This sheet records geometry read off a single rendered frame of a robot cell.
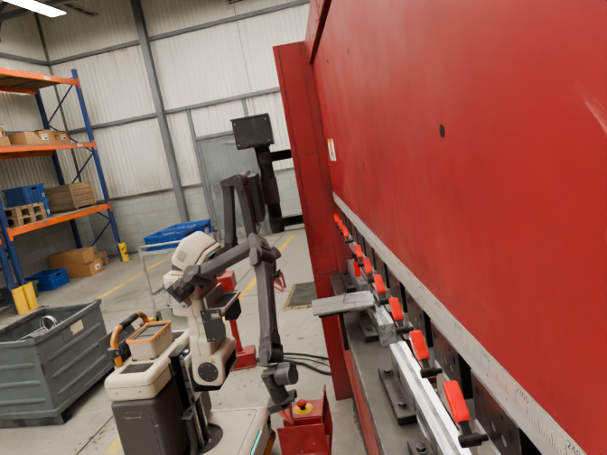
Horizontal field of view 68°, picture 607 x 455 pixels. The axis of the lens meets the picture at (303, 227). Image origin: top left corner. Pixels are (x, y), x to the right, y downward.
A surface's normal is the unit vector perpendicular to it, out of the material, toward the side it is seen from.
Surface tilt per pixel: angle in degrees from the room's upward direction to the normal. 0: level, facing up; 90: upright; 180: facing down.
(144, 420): 90
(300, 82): 90
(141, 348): 92
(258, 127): 90
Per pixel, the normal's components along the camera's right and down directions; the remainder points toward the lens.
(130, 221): -0.17, 0.21
